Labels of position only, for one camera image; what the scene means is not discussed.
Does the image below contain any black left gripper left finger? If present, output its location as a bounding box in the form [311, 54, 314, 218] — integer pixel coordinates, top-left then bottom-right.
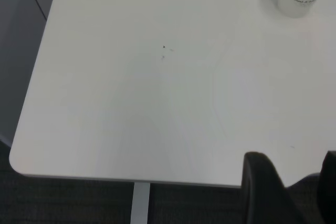
[241, 152, 313, 224]

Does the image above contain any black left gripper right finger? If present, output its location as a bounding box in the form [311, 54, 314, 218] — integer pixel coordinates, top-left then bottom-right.
[316, 150, 336, 224]

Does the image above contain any light grey table leg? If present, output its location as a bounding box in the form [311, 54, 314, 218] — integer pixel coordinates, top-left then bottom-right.
[130, 183, 151, 224]

